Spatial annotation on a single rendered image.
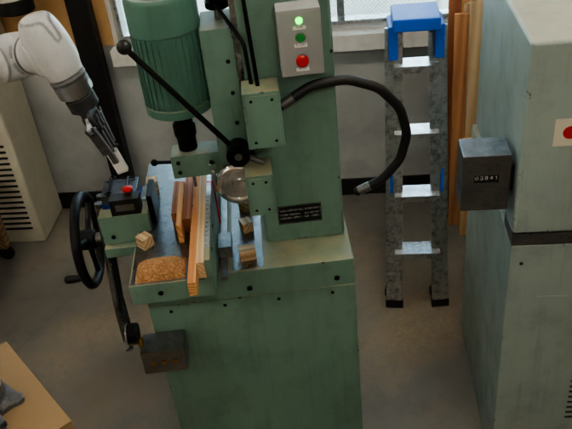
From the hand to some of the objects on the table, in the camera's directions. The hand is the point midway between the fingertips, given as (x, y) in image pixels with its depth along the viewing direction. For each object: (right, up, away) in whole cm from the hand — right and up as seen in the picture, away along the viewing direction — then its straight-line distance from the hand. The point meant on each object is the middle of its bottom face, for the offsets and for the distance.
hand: (117, 161), depth 191 cm
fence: (+23, -12, +15) cm, 30 cm away
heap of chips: (+12, -28, -6) cm, 31 cm away
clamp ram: (+5, -14, +14) cm, 21 cm away
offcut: (+7, -22, +4) cm, 23 cm away
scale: (+22, -8, +12) cm, 26 cm away
